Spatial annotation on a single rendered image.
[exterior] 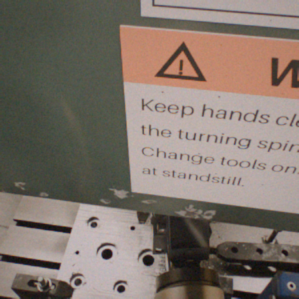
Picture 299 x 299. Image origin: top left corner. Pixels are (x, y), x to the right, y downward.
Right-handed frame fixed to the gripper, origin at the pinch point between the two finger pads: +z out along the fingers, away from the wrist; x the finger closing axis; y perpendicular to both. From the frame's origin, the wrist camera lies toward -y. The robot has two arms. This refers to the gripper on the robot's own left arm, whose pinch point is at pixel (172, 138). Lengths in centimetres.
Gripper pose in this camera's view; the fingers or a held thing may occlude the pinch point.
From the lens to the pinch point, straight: 49.2
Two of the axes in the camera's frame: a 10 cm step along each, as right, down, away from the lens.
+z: -0.5, -7.8, 6.2
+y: -0.1, 6.2, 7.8
